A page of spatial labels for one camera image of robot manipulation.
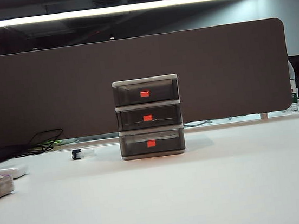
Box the smoky drawer with red handle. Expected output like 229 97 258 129
119 127 187 159
112 78 180 107
116 103 183 132

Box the white drawer cabinet frame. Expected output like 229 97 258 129
111 73 188 162

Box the small white flat object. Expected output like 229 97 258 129
80 148 96 157

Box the small black clip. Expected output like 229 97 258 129
71 149 83 161

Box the brown desk partition panel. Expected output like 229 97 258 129
0 16 295 149

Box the long ceiling light strip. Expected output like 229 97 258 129
0 0 227 28

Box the green labelled bottle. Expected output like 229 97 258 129
289 79 299 106

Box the white earbuds case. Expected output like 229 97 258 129
0 165 30 181

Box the green cable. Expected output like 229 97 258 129
40 139 62 148

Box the black cable bundle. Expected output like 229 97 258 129
11 127 67 158

